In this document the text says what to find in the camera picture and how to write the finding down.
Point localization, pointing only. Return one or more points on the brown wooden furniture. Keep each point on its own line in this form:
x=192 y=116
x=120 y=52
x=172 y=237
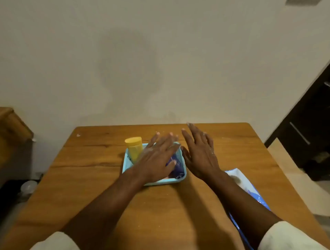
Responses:
x=13 y=134

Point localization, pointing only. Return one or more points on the dark brown cabinet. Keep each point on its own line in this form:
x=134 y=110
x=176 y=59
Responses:
x=309 y=116

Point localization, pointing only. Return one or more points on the person's right little finger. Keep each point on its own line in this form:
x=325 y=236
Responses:
x=211 y=148

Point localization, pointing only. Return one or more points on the blue and white plastic bag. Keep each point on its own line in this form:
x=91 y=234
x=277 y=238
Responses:
x=245 y=184

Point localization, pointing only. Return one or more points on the person's right thumb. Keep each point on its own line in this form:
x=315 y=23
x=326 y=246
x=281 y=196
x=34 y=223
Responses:
x=186 y=155

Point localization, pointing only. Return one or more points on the person's white right sleeve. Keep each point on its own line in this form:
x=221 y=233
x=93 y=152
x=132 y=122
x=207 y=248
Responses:
x=288 y=237

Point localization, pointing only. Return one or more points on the light blue plastic tray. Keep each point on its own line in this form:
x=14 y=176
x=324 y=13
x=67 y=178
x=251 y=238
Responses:
x=125 y=164

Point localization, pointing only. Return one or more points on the white round object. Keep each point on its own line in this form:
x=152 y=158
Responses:
x=28 y=186

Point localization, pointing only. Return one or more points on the person's white sleeve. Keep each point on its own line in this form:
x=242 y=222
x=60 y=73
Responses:
x=54 y=242
x=288 y=237

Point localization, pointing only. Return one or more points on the person's left thumb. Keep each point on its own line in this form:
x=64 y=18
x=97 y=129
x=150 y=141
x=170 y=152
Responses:
x=171 y=164

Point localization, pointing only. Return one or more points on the dark blue packet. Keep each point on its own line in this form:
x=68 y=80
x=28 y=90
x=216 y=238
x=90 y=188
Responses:
x=179 y=168

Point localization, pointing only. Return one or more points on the person's left little finger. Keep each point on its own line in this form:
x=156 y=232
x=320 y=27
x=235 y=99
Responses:
x=154 y=140

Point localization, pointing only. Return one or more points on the person's white left sleeve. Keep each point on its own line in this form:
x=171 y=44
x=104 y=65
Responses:
x=54 y=242

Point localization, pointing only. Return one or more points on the person's right middle finger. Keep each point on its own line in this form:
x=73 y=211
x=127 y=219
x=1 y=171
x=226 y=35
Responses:
x=194 y=134

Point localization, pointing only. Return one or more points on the person's right hand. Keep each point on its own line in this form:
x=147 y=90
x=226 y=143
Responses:
x=201 y=159

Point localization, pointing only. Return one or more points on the person's left forearm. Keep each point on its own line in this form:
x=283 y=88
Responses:
x=103 y=206

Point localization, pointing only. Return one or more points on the person's right forearm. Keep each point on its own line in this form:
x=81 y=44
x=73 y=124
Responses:
x=237 y=203

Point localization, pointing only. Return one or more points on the grey wall fixture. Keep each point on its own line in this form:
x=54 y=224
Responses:
x=303 y=2

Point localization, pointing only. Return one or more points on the yellow capped container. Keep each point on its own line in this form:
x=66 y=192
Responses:
x=134 y=148

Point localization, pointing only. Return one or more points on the person's left hand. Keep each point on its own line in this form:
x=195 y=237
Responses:
x=152 y=162

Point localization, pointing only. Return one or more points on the person's left middle finger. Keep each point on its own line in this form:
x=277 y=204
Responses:
x=171 y=144

